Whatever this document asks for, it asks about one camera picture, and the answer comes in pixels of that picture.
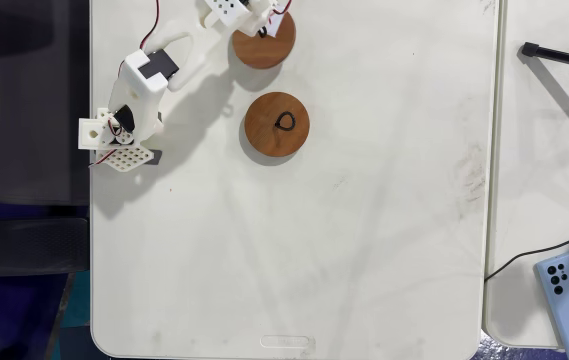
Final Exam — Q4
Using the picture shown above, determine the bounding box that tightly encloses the red base servo wire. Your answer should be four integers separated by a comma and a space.
88, 148, 118, 168

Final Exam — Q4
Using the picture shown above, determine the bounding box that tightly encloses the black mesh office chair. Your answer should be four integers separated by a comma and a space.
0, 214, 90, 279

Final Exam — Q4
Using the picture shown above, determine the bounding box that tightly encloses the thin black cable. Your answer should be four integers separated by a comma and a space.
483, 232, 569, 284

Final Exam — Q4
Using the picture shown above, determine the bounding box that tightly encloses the plain wooden lid black loop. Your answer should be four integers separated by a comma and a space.
243, 91, 311, 159

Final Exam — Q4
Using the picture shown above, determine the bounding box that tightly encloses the long red servo wire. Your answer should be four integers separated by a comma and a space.
138, 0, 161, 51

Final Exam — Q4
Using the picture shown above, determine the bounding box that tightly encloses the black rod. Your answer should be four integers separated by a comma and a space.
520, 41, 569, 74

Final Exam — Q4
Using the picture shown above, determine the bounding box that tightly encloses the wooden lid with red cross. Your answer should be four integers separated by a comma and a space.
231, 9, 297, 71

